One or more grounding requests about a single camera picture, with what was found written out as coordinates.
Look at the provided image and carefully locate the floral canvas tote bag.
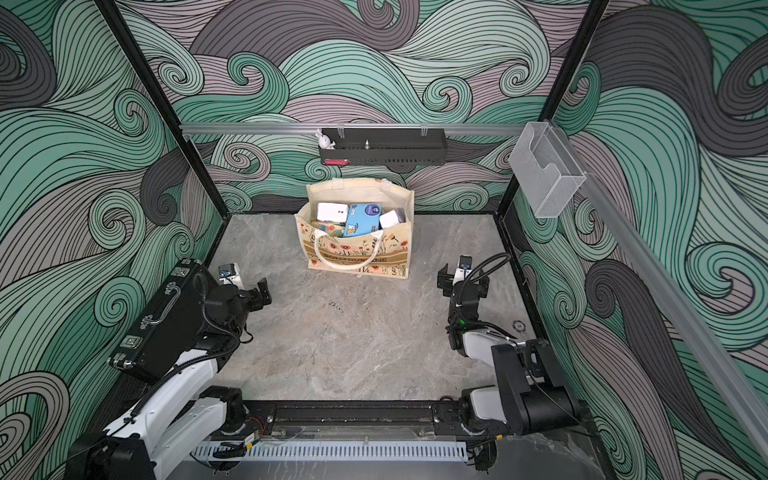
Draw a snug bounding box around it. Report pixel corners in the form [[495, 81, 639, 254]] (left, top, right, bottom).
[[294, 178, 415, 279]]

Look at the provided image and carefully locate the purple tissue pack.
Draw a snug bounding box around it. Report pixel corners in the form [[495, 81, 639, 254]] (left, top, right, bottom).
[[379, 208, 407, 230]]

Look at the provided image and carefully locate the light blue tissue pack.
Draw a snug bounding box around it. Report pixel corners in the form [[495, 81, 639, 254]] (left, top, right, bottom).
[[343, 203, 382, 238]]

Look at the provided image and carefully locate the blue cartoon tissue pack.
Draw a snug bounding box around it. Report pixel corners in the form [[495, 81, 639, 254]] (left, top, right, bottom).
[[311, 220, 345, 238]]

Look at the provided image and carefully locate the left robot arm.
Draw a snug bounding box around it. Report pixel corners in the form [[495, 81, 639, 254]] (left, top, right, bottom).
[[63, 273, 272, 479]]

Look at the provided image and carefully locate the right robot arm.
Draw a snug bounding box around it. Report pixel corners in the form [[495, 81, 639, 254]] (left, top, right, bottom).
[[437, 256, 582, 436]]

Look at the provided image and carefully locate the black hard carry case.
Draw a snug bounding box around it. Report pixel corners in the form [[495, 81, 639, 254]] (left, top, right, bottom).
[[107, 259, 228, 384]]

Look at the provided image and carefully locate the white bunny figurine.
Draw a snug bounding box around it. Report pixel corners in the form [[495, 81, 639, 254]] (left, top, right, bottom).
[[315, 129, 335, 150]]

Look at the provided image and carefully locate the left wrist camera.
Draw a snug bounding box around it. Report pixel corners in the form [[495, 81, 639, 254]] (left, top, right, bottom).
[[217, 263, 244, 289]]

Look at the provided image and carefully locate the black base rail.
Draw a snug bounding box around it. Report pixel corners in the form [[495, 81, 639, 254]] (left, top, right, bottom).
[[113, 399, 595, 439]]

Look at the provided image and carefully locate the clear plastic wall bin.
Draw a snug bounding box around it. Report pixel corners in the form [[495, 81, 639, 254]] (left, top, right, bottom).
[[509, 121, 586, 219]]

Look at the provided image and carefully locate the white cable duct strip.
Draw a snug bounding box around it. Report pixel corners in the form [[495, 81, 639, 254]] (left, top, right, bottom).
[[191, 440, 470, 464]]

